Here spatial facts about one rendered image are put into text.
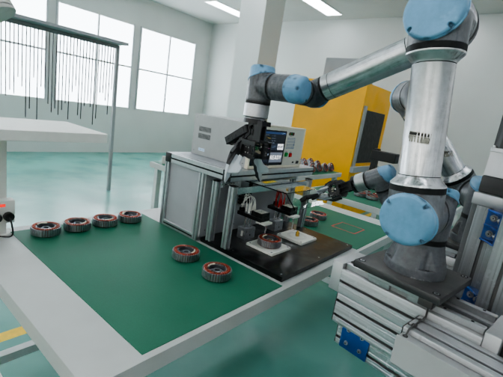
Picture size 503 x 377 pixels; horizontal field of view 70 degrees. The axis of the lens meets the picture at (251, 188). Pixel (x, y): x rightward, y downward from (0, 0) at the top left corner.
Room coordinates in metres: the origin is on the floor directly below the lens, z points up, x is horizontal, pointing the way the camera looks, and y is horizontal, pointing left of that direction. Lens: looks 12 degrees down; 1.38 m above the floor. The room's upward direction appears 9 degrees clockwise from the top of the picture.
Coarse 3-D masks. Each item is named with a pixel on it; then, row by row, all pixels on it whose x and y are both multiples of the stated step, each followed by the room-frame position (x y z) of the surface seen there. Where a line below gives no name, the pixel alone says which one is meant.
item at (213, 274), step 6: (204, 264) 1.26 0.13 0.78; (210, 264) 1.26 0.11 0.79; (216, 264) 1.28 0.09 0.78; (222, 264) 1.28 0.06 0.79; (204, 270) 1.21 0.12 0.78; (210, 270) 1.21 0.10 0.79; (216, 270) 1.25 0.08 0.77; (222, 270) 1.27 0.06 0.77; (228, 270) 1.23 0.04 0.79; (204, 276) 1.20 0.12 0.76; (210, 276) 1.19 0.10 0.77; (216, 276) 1.19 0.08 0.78; (222, 276) 1.20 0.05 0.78; (228, 276) 1.22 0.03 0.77; (216, 282) 1.20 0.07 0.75
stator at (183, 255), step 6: (180, 246) 1.39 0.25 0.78; (186, 246) 1.40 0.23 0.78; (192, 246) 1.40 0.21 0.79; (174, 252) 1.33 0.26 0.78; (180, 252) 1.33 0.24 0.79; (186, 252) 1.38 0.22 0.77; (192, 252) 1.35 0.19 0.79; (198, 252) 1.36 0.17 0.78; (174, 258) 1.32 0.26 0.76; (180, 258) 1.31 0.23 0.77; (186, 258) 1.31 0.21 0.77; (192, 258) 1.32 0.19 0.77; (198, 258) 1.36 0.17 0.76
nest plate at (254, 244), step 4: (256, 240) 1.60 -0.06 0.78; (248, 244) 1.55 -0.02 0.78; (252, 244) 1.55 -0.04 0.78; (256, 244) 1.55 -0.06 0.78; (256, 248) 1.52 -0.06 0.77; (260, 248) 1.51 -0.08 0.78; (264, 248) 1.51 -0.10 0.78; (268, 248) 1.52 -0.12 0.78; (276, 248) 1.54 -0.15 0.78; (280, 248) 1.54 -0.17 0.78; (284, 248) 1.55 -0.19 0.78; (288, 248) 1.57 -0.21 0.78; (264, 252) 1.49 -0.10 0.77; (268, 252) 1.48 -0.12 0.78; (272, 252) 1.49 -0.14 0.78; (276, 252) 1.49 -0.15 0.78; (280, 252) 1.52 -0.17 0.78
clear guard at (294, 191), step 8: (256, 184) 1.54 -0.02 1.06; (264, 184) 1.56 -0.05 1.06; (272, 184) 1.58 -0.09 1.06; (280, 184) 1.61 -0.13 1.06; (288, 184) 1.64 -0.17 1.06; (296, 184) 1.67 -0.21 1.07; (288, 192) 1.46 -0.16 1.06; (296, 192) 1.50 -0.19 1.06; (304, 192) 1.54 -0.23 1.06; (312, 192) 1.59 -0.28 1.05; (296, 200) 1.46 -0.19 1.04; (312, 200) 1.54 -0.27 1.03; (320, 200) 1.59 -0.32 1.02; (296, 208) 1.42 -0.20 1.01; (304, 208) 1.46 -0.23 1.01
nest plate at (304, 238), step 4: (284, 232) 1.79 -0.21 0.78; (288, 232) 1.80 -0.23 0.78; (292, 232) 1.81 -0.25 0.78; (300, 232) 1.83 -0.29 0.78; (280, 236) 1.73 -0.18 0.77; (284, 236) 1.72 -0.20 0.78; (288, 236) 1.73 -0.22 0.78; (292, 236) 1.73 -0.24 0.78; (296, 236) 1.75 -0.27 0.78; (300, 236) 1.75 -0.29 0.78; (304, 236) 1.76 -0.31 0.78; (308, 236) 1.77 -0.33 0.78; (312, 236) 1.78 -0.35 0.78; (292, 240) 1.69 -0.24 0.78; (296, 240) 1.69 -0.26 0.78; (300, 240) 1.70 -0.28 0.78; (304, 240) 1.71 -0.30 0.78; (308, 240) 1.72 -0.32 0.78; (312, 240) 1.74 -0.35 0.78; (300, 244) 1.66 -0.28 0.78; (304, 244) 1.68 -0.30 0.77
